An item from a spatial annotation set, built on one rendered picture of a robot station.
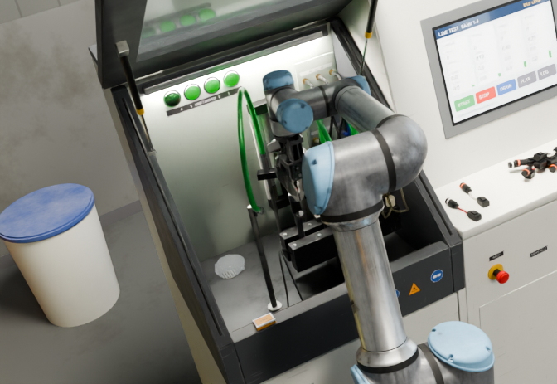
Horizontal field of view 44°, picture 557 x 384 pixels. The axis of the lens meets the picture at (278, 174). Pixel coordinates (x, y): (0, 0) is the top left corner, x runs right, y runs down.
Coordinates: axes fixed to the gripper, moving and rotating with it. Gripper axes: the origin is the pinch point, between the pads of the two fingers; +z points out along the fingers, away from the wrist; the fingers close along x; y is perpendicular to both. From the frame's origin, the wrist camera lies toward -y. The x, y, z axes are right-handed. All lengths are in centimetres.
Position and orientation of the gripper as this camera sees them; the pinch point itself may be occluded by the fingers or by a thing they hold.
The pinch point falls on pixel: (297, 195)
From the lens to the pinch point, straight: 181.3
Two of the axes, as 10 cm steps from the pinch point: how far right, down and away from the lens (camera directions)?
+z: 1.8, 8.5, 4.9
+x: 9.0, -3.4, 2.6
